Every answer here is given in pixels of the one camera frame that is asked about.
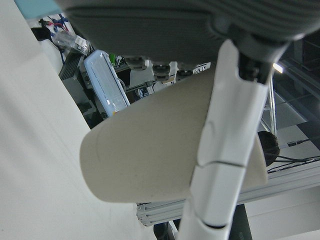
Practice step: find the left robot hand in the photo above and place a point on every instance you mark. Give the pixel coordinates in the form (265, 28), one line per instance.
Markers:
(162, 27)

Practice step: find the white paper cup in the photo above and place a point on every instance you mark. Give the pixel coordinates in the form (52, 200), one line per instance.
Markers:
(137, 150)

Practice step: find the light blue teach pendant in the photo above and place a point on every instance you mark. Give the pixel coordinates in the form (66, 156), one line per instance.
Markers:
(105, 82)

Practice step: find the clear plastic parts bag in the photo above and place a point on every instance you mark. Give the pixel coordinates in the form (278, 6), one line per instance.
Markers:
(72, 42)

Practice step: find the dark grey finned box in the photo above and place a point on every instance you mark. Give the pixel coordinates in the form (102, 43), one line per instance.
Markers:
(71, 67)

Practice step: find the light blue box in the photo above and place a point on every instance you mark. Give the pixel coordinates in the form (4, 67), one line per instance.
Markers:
(37, 7)

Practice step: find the aluminium extrusion rail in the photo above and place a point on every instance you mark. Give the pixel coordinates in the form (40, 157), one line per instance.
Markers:
(275, 185)

